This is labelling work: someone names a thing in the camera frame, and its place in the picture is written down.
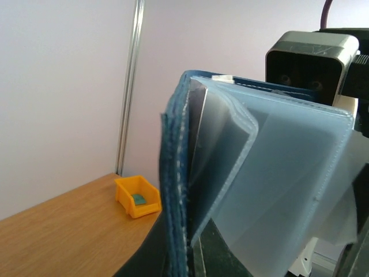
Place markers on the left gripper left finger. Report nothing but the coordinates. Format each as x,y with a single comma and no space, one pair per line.
150,260

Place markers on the yellow bin right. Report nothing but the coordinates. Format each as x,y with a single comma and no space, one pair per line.
127,186

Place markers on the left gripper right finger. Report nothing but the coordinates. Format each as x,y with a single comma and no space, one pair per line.
211,256

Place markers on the black VIP credit card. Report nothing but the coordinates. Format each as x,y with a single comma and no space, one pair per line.
197,97

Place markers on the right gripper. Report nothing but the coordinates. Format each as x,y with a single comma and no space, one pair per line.
326,164

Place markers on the teal card in bin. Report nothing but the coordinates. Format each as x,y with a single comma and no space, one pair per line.
138,199

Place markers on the blue card holder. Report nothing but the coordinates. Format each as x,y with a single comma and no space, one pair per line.
237,177

